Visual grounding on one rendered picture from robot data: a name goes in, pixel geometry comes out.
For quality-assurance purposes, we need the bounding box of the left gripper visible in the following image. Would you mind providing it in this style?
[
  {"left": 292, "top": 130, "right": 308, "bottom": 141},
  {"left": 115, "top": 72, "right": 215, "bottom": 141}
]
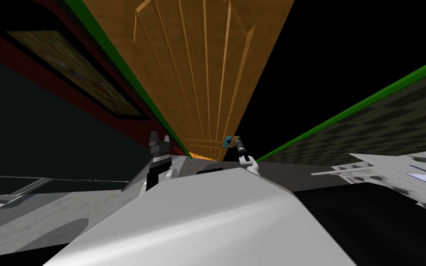
[{"left": 148, "top": 131, "right": 172, "bottom": 158}]

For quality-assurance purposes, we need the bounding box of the brown wooden door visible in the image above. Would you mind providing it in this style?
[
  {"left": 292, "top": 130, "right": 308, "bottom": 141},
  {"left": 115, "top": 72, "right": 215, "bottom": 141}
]
[{"left": 81, "top": 0, "right": 295, "bottom": 163}]

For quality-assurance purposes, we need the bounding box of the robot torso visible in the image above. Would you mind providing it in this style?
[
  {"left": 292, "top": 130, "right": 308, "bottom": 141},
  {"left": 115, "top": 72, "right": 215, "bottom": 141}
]
[{"left": 42, "top": 167, "right": 359, "bottom": 266}]

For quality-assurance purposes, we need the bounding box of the dark framed wall picture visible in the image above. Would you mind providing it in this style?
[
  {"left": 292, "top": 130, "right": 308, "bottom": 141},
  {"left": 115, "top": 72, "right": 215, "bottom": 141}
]
[{"left": 0, "top": 14, "right": 152, "bottom": 121}]

